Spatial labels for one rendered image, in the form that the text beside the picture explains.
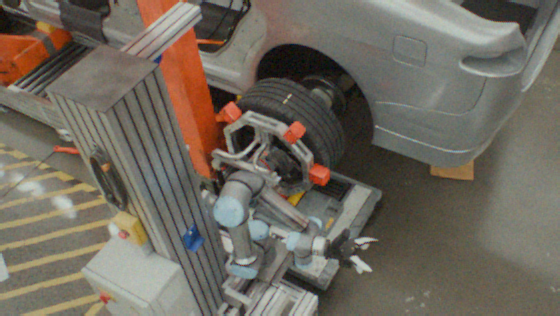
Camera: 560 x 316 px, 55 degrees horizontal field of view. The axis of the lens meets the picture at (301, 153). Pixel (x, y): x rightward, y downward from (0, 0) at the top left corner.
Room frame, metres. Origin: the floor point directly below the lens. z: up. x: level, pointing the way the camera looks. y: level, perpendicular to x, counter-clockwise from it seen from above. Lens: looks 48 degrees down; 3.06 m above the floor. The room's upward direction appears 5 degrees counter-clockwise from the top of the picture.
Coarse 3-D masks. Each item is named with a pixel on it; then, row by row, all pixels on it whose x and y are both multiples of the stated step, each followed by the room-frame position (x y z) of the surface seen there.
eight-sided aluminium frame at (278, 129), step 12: (240, 120) 2.07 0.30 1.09; (252, 120) 2.04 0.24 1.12; (264, 120) 2.04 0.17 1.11; (228, 132) 2.13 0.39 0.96; (276, 132) 1.94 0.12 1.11; (228, 144) 2.15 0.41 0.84; (288, 144) 1.92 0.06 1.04; (300, 144) 1.92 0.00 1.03; (300, 156) 1.87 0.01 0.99; (312, 156) 1.89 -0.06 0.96; (300, 180) 1.95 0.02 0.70; (288, 192) 1.93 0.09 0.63; (300, 192) 1.88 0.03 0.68
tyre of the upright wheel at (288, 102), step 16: (272, 80) 2.29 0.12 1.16; (256, 96) 2.18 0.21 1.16; (272, 96) 2.14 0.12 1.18; (288, 96) 2.13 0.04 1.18; (304, 96) 2.14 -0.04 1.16; (256, 112) 2.12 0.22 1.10; (272, 112) 2.06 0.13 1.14; (288, 112) 2.03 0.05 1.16; (304, 112) 2.05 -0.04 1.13; (320, 112) 2.07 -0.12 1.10; (320, 128) 2.00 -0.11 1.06; (336, 128) 2.05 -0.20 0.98; (240, 144) 2.21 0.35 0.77; (320, 144) 1.93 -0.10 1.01; (336, 144) 2.00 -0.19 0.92; (320, 160) 1.90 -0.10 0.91; (336, 160) 1.99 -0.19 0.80
